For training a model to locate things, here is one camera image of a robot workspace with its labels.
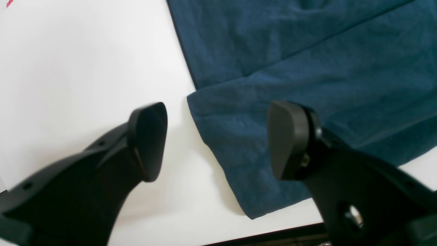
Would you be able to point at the dark teal T-shirt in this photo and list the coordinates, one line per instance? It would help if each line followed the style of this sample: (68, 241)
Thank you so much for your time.
(367, 68)

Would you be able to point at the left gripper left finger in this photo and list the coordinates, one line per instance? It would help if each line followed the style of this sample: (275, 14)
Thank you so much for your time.
(76, 200)

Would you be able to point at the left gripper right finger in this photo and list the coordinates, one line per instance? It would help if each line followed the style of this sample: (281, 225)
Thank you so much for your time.
(363, 200)

